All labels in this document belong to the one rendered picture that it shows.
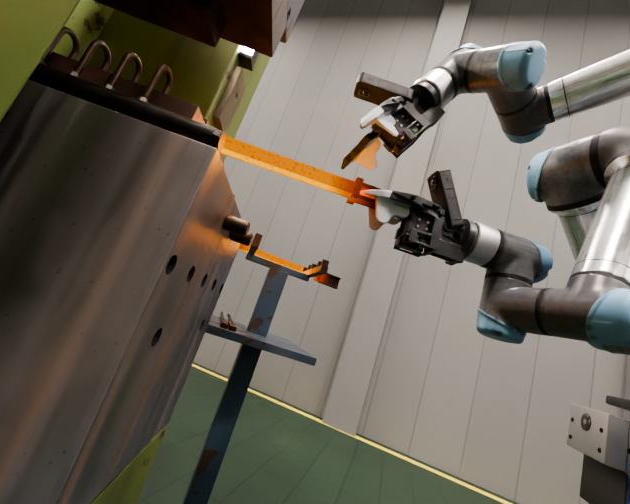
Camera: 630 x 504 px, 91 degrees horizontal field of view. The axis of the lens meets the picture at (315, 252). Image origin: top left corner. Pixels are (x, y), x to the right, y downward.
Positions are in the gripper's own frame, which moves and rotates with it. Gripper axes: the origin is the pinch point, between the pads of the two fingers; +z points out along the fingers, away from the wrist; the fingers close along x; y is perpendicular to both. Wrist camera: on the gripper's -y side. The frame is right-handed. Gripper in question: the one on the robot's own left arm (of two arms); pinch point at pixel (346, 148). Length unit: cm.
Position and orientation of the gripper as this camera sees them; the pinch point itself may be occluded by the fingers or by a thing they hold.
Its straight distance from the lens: 60.9
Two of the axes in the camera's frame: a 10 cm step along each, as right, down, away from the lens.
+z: -7.3, 6.4, -2.2
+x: -1.3, 1.9, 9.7
